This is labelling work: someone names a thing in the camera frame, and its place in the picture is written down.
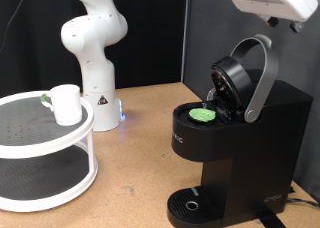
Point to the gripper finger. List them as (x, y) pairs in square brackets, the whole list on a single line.
[(297, 26), (273, 21)]

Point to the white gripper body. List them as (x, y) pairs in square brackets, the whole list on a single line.
[(276, 3)]

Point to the coffee pod with green lid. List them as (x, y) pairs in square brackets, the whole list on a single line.
[(201, 114)]

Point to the black Keurig coffee machine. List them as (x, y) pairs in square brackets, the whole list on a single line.
[(246, 154)]

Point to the black curtain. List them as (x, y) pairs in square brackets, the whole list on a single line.
[(153, 38)]

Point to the white two-tier turntable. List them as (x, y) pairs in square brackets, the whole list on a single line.
[(40, 148)]

